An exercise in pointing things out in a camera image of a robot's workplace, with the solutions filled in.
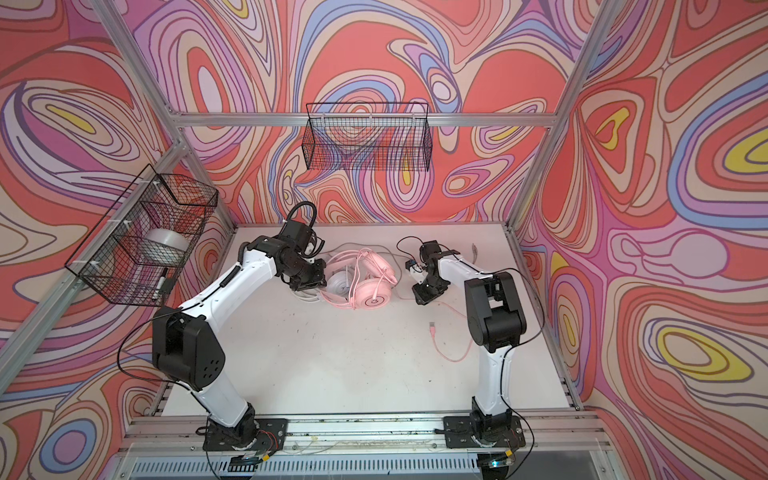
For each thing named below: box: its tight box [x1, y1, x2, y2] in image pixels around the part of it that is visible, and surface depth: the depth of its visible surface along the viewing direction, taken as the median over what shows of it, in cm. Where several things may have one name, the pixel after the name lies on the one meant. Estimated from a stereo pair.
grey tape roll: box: [141, 228, 190, 266], surface depth 74 cm
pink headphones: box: [321, 248, 398, 310], surface depth 77 cm
